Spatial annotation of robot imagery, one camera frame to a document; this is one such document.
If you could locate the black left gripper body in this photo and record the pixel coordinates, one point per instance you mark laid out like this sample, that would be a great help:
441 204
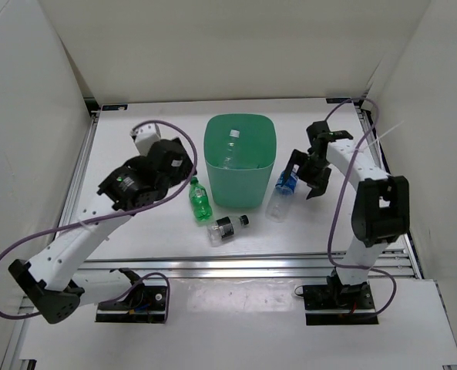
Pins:
184 170

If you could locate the blue table corner sticker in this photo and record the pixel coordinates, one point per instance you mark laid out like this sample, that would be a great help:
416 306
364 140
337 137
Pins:
114 107

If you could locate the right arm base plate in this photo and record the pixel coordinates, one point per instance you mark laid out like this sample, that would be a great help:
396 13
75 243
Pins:
322 308

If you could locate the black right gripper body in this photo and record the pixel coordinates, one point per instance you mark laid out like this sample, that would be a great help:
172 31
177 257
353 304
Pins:
311 169

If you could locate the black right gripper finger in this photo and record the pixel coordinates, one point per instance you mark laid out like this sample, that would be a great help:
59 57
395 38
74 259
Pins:
297 168
317 187

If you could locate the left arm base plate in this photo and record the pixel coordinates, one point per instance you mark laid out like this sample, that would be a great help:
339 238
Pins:
146 304

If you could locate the black label small bottle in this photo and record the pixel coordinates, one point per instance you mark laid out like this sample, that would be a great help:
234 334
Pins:
226 228

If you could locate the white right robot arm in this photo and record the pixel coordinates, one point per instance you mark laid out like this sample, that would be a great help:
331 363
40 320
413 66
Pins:
380 213

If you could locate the green plastic bin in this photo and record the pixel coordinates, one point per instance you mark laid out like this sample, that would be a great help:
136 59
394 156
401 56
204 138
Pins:
246 184

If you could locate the green soda bottle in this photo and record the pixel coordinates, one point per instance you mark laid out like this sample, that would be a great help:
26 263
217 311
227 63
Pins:
199 201

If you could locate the aluminium table frame rail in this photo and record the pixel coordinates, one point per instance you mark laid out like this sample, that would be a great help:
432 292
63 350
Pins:
233 306

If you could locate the dark blue label bottle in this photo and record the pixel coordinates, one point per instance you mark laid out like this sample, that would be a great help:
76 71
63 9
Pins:
281 199

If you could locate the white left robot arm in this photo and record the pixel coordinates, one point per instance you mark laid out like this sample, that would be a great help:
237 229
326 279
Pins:
51 280

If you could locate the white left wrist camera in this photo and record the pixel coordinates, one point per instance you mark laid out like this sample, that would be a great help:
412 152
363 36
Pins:
144 136

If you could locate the clear unlabelled plastic bottle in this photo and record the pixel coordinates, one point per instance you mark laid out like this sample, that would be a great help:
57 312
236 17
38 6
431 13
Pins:
230 148

